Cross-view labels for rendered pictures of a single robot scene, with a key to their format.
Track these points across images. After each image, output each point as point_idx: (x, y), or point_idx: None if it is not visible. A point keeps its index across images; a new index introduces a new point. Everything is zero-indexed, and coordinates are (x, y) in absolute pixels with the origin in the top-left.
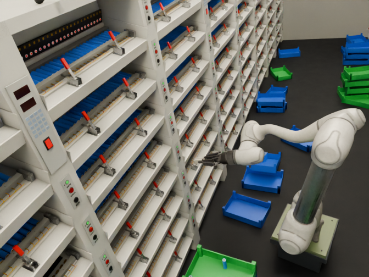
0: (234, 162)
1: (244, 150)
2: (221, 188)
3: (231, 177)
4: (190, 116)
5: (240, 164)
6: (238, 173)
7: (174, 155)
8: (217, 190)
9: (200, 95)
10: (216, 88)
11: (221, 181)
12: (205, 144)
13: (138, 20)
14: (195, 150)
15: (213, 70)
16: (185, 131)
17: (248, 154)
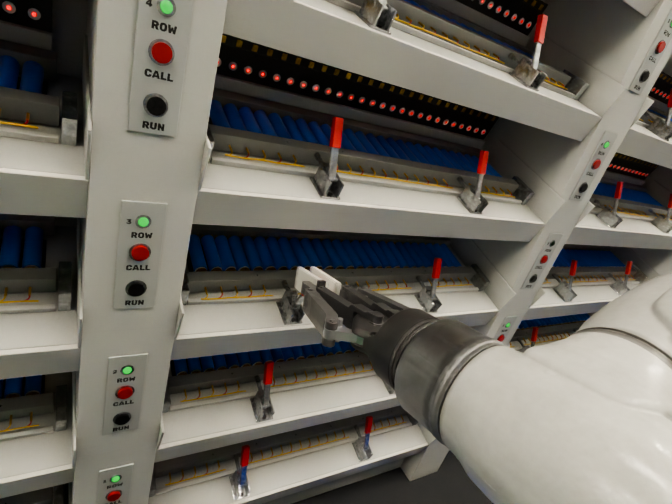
0: (428, 404)
1: (565, 378)
2: (383, 491)
3: (440, 493)
4: (410, 42)
5: (457, 451)
6: (468, 501)
7: (110, 33)
8: (365, 487)
9: (532, 64)
10: (608, 149)
11: (402, 474)
12: (420, 299)
13: None
14: (362, 275)
15: (655, 56)
16: (325, 56)
17: (584, 431)
